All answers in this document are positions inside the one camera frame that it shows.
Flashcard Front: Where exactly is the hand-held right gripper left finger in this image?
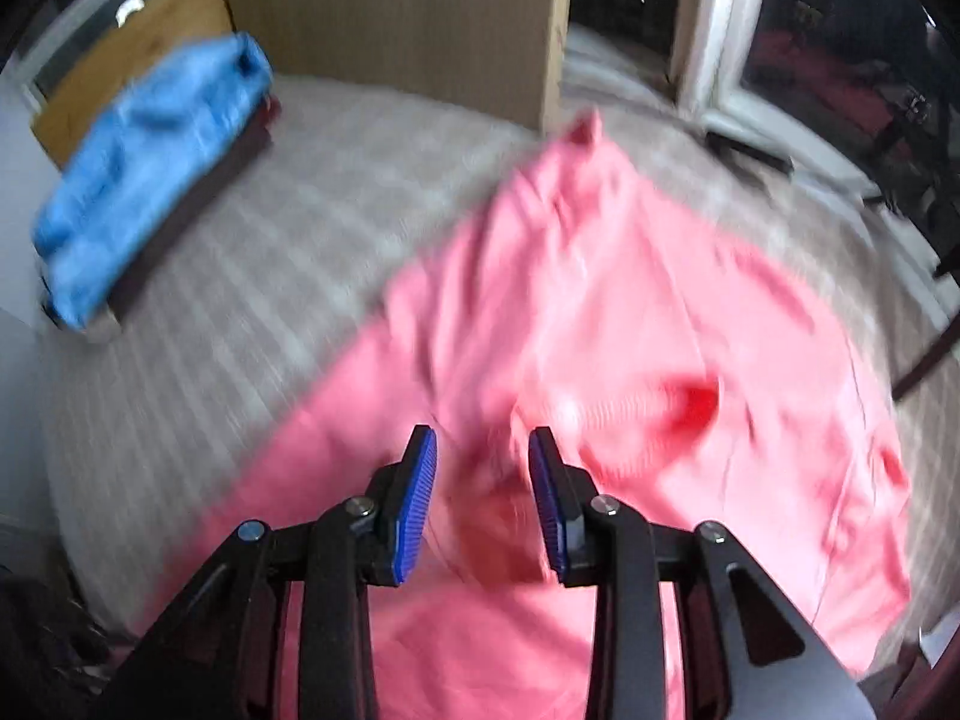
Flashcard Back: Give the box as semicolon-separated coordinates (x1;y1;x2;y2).
94;425;438;720

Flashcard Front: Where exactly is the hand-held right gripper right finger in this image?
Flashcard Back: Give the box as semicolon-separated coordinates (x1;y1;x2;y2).
528;426;875;720

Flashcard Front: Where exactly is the pink shirt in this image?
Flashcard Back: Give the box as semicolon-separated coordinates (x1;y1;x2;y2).
139;109;914;720

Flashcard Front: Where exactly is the blue cloth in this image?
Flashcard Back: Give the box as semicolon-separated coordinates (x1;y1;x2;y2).
32;32;275;331

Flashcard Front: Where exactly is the light plywood panel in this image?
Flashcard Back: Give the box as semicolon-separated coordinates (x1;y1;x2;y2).
216;0;577;134

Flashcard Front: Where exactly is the black cable with adapter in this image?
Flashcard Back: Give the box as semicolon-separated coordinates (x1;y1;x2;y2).
701;129;796;175

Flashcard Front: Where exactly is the white window frame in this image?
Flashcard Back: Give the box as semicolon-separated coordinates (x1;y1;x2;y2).
562;0;960;196

